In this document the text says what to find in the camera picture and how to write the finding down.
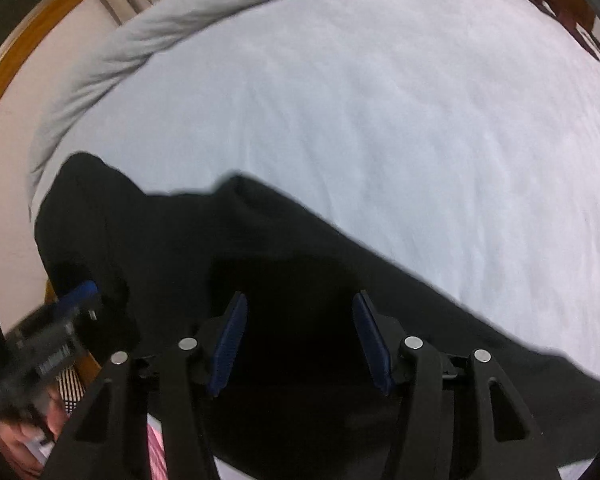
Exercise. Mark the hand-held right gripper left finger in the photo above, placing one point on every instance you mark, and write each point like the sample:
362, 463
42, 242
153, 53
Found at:
227, 347

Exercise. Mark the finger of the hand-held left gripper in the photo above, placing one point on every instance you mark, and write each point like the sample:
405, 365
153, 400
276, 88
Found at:
77, 294

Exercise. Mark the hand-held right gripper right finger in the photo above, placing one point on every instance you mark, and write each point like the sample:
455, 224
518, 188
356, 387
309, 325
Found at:
372, 347

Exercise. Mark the black pants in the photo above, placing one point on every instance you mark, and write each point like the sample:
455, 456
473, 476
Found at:
280, 240

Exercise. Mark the person's left hand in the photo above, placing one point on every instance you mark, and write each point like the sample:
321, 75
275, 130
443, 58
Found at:
22, 447

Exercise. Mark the black white checked cloth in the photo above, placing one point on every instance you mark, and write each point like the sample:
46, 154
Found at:
72, 387

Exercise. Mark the pink patterned clothing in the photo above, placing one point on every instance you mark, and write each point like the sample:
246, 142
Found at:
154, 442

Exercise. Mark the grey duvet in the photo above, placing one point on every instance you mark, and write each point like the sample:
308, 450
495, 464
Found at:
130, 55

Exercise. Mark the brown wooden frame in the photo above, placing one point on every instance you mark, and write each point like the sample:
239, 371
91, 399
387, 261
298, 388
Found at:
27, 42

